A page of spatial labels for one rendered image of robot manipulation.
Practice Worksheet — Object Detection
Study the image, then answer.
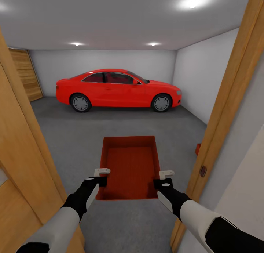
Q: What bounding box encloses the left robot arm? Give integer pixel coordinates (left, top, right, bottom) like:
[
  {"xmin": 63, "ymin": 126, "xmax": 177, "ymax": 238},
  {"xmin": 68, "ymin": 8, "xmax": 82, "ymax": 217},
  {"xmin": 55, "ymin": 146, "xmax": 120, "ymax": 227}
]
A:
[{"xmin": 15, "ymin": 168, "xmax": 110, "ymax": 253}]

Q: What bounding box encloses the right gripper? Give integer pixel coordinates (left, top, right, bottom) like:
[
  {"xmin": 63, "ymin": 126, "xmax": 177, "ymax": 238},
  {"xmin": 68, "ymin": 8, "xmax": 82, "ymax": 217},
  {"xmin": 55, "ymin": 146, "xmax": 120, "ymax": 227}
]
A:
[{"xmin": 154, "ymin": 178, "xmax": 173, "ymax": 189}]

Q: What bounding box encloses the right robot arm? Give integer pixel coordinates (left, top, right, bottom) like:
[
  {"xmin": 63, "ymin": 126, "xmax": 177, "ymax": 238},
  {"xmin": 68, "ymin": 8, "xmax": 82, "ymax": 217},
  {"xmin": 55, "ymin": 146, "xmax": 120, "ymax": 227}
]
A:
[{"xmin": 154, "ymin": 170, "xmax": 264, "ymax": 253}]

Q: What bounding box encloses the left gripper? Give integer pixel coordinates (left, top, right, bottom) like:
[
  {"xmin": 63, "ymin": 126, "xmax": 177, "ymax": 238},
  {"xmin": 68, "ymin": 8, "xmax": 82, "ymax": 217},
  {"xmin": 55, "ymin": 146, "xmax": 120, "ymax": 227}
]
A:
[{"xmin": 96, "ymin": 176, "xmax": 107, "ymax": 187}]

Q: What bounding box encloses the storage box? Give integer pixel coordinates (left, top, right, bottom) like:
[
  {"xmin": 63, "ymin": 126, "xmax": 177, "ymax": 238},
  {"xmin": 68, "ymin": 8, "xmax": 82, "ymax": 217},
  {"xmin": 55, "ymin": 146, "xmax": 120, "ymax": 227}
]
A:
[
  {"xmin": 95, "ymin": 136, "xmax": 160, "ymax": 201},
  {"xmin": 195, "ymin": 144, "xmax": 201, "ymax": 155}
]

